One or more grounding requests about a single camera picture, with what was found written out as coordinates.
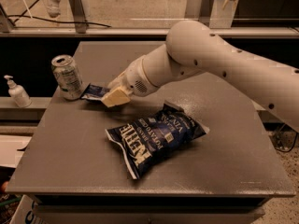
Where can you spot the blue rxbar blueberry wrapper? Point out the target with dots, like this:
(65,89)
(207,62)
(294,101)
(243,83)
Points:
(94,93)

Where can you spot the white cardboard box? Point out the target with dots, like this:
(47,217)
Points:
(24,213)

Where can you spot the blue kettle chips bag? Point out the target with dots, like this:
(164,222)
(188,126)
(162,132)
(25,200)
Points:
(147,141)

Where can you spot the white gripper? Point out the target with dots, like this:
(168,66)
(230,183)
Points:
(132,77)

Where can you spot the metal railing post right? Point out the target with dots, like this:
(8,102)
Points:
(205,11)

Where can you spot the silver 7up can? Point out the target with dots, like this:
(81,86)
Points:
(67,76)

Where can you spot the white pump lotion bottle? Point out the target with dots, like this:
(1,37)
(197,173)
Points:
(17,92)

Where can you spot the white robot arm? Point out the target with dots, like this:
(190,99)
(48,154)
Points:
(191,49)

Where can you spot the metal railing post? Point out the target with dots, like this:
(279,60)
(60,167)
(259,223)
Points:
(205,11)
(78,16)

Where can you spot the metal railing post left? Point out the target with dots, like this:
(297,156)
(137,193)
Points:
(78,16)

